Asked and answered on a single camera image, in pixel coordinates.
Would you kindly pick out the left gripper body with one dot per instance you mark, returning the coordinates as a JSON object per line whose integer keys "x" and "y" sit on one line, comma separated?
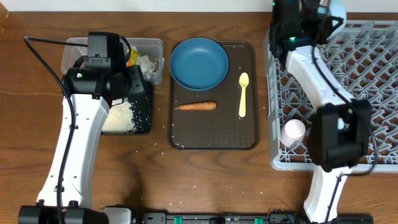
{"x": 135, "y": 79}

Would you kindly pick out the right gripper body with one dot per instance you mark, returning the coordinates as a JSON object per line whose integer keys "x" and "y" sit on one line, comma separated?
{"x": 317, "y": 30}

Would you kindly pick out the snack wrapper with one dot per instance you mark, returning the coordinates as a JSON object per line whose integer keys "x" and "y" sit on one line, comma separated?
{"x": 147, "y": 63}

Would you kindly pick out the pile of white rice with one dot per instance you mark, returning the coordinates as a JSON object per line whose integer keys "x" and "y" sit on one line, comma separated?
{"x": 120, "y": 118}

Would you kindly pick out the pink plastic cup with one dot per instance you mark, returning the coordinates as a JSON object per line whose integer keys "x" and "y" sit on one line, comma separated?
{"x": 293, "y": 131}

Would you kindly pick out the light blue plastic cup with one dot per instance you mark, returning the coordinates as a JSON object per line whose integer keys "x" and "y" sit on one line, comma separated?
{"x": 333, "y": 8}

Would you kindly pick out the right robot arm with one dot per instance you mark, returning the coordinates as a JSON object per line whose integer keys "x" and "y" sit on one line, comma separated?
{"x": 340, "y": 131}

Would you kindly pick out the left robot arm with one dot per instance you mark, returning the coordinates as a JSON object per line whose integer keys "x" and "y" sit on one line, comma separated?
{"x": 89, "y": 88}

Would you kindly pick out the grey dishwasher rack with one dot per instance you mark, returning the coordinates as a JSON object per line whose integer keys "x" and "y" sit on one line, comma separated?
{"x": 363, "y": 58}

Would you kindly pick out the clear plastic waste bin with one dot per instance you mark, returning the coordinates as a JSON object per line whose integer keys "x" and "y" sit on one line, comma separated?
{"x": 146, "y": 47}

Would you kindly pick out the black rectangular tray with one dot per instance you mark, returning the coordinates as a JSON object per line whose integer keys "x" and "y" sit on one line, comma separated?
{"x": 143, "y": 103}

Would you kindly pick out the dark blue bowl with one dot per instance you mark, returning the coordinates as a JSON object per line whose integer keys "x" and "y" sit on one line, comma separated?
{"x": 198, "y": 64}

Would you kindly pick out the orange carrot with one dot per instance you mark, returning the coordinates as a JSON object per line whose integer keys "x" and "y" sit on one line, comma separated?
{"x": 201, "y": 106}

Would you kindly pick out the yellow plastic spoon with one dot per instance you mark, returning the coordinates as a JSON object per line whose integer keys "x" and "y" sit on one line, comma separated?
{"x": 243, "y": 82}

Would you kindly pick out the brown serving tray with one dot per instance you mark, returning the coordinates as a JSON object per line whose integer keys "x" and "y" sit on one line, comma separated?
{"x": 221, "y": 128}

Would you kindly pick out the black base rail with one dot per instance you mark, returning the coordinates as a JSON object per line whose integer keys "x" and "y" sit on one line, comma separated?
{"x": 274, "y": 217}

